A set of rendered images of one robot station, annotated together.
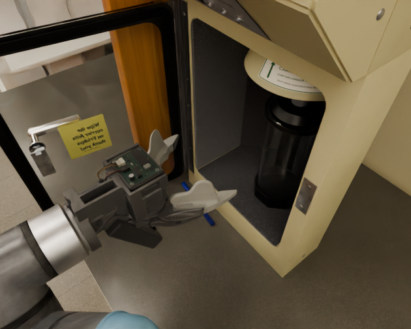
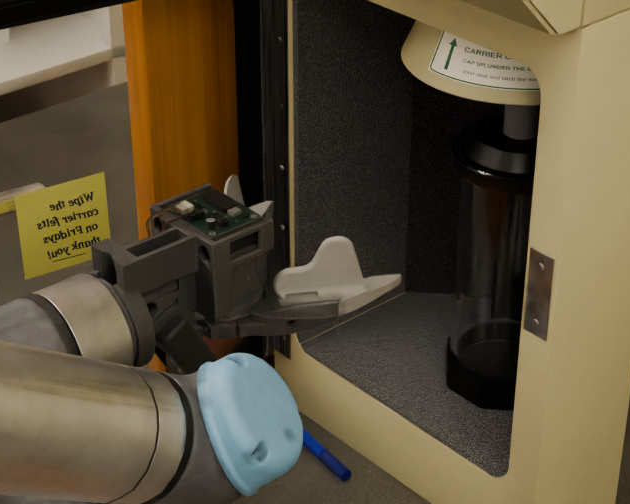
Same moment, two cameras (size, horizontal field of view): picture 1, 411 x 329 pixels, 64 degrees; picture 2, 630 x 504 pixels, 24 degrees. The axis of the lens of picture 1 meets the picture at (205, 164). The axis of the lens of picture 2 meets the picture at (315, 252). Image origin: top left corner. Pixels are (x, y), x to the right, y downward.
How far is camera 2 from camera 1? 0.62 m
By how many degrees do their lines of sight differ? 17
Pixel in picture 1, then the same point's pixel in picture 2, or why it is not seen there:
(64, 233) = (103, 305)
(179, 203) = (292, 292)
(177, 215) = (289, 311)
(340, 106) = (560, 85)
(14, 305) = not seen: hidden behind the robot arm
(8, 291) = not seen: hidden behind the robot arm
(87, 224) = (138, 297)
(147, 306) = not seen: outside the picture
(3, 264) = (12, 338)
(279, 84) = (468, 78)
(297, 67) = (488, 35)
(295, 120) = (512, 162)
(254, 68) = (421, 57)
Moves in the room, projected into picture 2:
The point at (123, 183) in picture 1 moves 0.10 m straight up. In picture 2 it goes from (197, 231) to (191, 93)
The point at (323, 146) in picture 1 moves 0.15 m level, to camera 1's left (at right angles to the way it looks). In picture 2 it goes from (550, 168) to (333, 174)
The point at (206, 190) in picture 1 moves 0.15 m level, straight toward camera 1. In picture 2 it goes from (343, 261) to (359, 391)
